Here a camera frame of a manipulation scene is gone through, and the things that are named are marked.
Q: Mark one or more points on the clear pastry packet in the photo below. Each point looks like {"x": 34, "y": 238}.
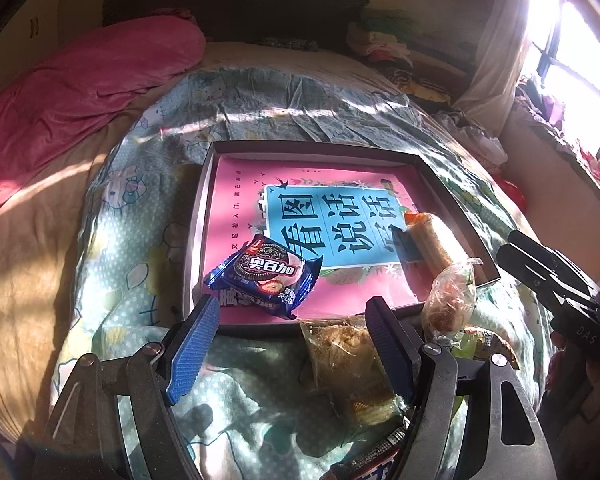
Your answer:
{"x": 450, "y": 300}

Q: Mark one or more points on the dark red snack packet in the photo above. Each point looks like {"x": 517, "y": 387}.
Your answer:
{"x": 375, "y": 460}

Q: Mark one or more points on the pink blanket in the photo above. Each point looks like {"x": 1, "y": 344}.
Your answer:
{"x": 80, "y": 95}

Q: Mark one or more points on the red cloth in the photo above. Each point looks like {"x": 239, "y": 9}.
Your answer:
{"x": 510, "y": 192}

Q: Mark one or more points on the orange biscuit roll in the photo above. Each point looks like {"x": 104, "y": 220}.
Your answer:
{"x": 435, "y": 245}

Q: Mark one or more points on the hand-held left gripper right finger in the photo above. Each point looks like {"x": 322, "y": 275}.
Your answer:
{"x": 390, "y": 355}

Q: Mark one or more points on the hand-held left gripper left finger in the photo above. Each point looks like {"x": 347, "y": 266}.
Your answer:
{"x": 195, "y": 355}

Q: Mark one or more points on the pile of folded clothes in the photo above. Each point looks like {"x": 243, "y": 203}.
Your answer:
{"x": 380, "y": 40}

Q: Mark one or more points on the blue cookie packet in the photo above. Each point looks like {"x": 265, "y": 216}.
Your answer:
{"x": 265, "y": 275}

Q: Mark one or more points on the bed with beige sheet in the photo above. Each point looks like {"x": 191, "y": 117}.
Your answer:
{"x": 30, "y": 310}

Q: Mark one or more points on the cream wardrobe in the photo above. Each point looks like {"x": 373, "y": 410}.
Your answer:
{"x": 45, "y": 35}

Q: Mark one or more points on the dark headboard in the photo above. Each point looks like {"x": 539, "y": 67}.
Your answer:
{"x": 255, "y": 15}

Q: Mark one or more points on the green and dark snack packet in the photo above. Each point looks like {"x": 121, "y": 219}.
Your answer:
{"x": 480, "y": 342}

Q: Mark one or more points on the beige curtain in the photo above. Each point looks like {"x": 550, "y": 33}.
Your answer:
{"x": 500, "y": 60}

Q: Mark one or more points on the white ruffled cloth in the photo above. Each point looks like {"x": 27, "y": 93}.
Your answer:
{"x": 475, "y": 135}

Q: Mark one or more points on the shallow cardboard box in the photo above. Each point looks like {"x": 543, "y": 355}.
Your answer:
{"x": 205, "y": 200}

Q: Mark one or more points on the pink and blue book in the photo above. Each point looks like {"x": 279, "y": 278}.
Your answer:
{"x": 240, "y": 200}

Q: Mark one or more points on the clear meat floss cake packet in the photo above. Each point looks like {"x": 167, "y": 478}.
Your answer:
{"x": 335, "y": 360}

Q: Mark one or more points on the cartoon printed blanket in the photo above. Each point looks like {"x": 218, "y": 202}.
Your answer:
{"x": 290, "y": 105}

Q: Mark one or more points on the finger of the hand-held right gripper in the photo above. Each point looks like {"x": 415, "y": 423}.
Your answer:
{"x": 527, "y": 275}
{"x": 550, "y": 262}

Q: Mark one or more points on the window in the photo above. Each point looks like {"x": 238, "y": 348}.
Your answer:
{"x": 580, "y": 50}

